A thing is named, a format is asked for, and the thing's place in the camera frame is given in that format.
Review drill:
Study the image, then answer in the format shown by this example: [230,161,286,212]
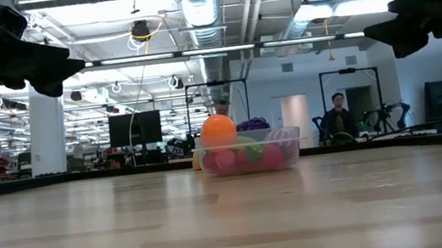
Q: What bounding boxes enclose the black metal rig frame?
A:
[317,64,385,128]

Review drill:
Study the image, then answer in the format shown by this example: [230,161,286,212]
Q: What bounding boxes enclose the orange toy orange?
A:
[197,112,241,155]

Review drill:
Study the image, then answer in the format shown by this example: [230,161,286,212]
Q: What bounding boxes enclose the green toy starfruit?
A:
[232,132,269,166]

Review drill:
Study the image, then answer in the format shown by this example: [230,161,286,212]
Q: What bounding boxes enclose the person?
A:
[316,89,360,146]
[215,98,232,117]

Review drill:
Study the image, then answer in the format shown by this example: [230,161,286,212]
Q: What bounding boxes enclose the black background monitor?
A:
[106,109,165,149]

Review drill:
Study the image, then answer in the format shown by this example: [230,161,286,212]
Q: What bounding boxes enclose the white pillar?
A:
[20,75,73,179]

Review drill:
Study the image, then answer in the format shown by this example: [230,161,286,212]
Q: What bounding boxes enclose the purple toy grapes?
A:
[234,114,272,134]

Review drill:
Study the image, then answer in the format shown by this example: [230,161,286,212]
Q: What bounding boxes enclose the small pink toy fruit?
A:
[214,149,238,174]
[201,149,220,174]
[258,143,288,172]

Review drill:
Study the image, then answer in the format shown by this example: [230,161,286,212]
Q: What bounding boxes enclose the red toy strawberry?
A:
[233,149,254,173]

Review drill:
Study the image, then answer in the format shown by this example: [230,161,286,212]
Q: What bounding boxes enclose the long white light bar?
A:
[84,24,366,74]

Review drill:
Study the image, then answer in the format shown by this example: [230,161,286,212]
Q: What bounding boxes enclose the black ceiling device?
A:
[129,18,154,43]

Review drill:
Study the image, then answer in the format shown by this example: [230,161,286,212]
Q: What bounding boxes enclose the clear plastic tupperware container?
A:
[193,123,306,183]

